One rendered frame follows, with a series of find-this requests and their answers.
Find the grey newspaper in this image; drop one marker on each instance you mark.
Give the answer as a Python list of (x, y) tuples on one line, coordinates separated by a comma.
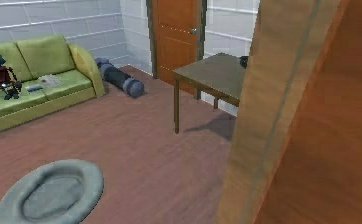
[(49, 81)]

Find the brown wooden table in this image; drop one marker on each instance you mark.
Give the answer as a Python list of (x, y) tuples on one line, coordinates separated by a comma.
[(215, 75)]

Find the green sofa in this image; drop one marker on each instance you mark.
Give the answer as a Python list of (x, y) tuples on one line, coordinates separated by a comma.
[(45, 55)]

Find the grey round door knob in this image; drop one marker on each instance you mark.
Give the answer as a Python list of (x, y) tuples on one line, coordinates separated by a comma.
[(192, 31)]

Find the grey round pet bed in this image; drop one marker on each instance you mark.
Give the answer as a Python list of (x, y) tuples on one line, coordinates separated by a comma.
[(52, 193)]

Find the red and black toy robot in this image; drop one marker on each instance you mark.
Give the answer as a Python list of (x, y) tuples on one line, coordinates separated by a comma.
[(2, 75)]

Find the black round object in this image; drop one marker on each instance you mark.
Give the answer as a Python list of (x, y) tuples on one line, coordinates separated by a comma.
[(244, 61)]

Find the grey remote control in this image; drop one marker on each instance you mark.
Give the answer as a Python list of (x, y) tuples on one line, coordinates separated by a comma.
[(33, 88)]

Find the orange wooden room door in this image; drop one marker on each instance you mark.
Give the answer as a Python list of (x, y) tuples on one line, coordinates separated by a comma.
[(299, 126), (175, 40)]

